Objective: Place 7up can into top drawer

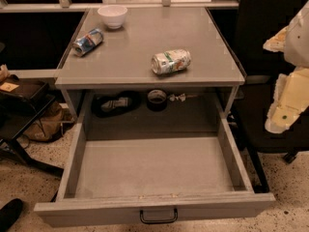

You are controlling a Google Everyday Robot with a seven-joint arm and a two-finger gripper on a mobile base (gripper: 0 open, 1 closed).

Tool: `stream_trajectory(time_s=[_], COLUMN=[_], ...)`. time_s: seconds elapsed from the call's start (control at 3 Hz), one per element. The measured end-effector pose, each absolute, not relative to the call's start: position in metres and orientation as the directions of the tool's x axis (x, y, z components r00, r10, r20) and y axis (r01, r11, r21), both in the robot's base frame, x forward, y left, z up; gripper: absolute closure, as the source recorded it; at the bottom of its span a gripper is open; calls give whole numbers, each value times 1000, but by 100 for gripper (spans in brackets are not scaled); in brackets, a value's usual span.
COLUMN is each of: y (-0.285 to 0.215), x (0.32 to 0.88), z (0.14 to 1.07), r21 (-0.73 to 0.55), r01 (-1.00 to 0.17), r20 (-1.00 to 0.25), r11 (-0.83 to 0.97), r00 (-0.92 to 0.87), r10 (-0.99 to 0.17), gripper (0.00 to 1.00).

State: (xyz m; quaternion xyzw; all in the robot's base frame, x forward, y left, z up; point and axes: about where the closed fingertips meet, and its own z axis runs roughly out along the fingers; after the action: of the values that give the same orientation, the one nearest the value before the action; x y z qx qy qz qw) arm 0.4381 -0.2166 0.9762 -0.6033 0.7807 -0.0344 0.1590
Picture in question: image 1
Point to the black bag with strap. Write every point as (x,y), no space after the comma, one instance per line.
(110,106)

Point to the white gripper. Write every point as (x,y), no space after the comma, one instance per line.
(297,42)

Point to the crumpled white paper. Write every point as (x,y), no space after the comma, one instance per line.
(181,97)

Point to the green white 7up can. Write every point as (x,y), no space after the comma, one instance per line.
(170,61)

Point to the yellow sticky note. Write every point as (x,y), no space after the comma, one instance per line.
(8,87)

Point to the black drawer handle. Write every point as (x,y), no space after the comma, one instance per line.
(152,217)

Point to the black office chair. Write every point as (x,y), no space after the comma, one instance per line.
(257,21)

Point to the black side table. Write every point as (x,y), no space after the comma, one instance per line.
(20,108)

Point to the black tape roll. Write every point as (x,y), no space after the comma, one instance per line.
(156,100)

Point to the grey drawer cabinet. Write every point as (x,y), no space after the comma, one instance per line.
(123,63)

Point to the black shoe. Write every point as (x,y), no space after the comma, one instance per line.
(10,213)

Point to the white bowl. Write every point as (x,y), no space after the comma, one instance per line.
(113,16)

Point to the open grey top drawer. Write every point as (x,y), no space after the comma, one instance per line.
(111,181)

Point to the blue pepsi can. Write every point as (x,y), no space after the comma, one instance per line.
(88,42)

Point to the brown bag on floor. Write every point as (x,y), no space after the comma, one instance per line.
(51,125)

